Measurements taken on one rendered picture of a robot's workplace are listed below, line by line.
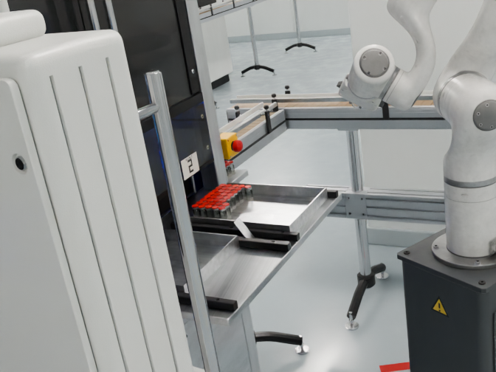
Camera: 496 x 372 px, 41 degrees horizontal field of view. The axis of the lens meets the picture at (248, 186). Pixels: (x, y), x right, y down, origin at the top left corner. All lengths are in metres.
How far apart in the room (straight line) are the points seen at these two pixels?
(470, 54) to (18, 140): 1.03
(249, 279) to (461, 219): 0.51
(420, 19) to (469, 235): 0.50
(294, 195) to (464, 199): 0.62
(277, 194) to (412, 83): 0.74
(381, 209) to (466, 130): 1.44
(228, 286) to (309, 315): 1.52
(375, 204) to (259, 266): 1.27
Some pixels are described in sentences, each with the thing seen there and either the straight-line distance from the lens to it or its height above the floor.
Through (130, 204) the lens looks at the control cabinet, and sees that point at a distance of 0.88.
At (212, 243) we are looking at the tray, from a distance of 1.77.
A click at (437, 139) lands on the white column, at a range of 3.29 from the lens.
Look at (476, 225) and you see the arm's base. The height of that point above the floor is 0.95.
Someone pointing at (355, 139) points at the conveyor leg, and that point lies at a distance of 2.77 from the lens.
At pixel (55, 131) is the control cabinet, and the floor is 1.46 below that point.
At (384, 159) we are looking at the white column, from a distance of 3.39.
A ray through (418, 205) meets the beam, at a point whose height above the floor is 0.51.
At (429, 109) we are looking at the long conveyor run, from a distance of 2.59.
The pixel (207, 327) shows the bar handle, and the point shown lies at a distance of 1.07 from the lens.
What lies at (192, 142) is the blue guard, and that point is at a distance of 1.99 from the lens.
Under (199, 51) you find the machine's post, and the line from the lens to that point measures 2.03.
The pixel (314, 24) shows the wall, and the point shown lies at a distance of 10.50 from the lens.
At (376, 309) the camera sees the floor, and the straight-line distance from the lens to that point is 3.05.
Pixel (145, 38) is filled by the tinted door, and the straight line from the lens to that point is 1.84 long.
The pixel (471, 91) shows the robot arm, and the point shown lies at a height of 1.27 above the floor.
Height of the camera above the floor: 1.64
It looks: 21 degrees down
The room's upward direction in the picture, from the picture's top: 9 degrees counter-clockwise
